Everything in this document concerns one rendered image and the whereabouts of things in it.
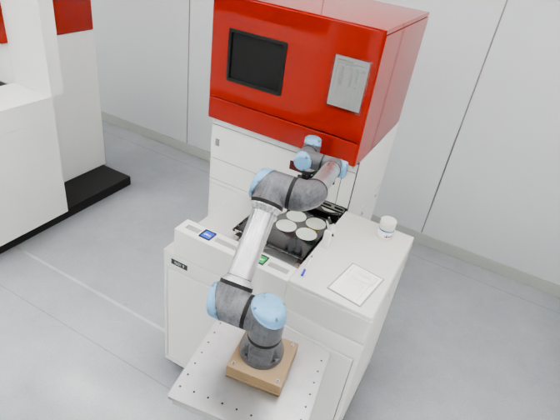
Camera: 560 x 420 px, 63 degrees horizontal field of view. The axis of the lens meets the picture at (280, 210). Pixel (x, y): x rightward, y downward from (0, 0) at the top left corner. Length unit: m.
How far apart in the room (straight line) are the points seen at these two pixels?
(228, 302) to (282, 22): 1.20
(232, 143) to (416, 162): 1.72
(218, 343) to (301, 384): 0.33
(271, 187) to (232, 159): 0.97
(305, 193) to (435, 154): 2.22
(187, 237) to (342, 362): 0.81
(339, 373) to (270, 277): 0.49
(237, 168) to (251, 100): 0.43
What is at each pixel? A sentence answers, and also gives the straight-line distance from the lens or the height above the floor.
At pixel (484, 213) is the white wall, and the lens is 3.77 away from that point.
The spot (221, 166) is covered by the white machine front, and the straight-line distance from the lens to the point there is 2.54.
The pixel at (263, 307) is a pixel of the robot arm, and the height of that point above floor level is 1.10.
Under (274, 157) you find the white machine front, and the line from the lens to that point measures 2.33.
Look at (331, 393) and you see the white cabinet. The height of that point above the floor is 0.48.
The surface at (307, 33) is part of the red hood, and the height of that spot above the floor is 1.73.
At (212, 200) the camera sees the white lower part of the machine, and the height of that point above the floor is 0.70.
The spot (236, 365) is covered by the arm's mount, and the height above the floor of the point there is 0.87.
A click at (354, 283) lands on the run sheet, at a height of 0.97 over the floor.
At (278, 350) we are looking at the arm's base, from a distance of 1.59.
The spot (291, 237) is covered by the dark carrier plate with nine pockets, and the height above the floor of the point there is 0.90.
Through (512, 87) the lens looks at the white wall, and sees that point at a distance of 3.45.
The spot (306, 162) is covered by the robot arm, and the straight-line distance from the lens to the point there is 1.89.
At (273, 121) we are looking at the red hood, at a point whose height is 1.31.
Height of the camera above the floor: 2.14
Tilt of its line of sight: 33 degrees down
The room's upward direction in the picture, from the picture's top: 9 degrees clockwise
